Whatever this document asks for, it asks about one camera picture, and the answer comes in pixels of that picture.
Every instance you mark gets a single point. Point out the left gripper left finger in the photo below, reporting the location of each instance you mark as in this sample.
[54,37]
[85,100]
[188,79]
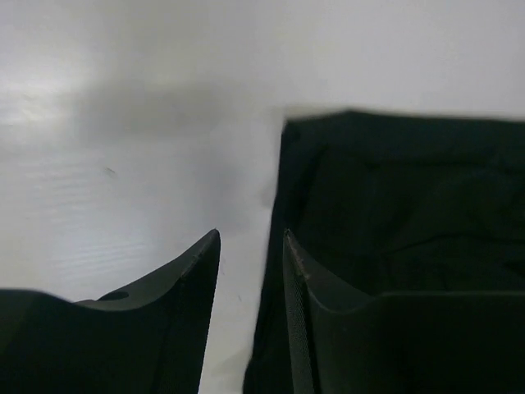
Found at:
[146,337]

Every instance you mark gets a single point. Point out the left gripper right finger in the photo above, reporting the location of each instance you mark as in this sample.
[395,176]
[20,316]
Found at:
[343,340]

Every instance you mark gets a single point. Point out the black shorts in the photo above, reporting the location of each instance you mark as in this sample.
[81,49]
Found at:
[392,204]

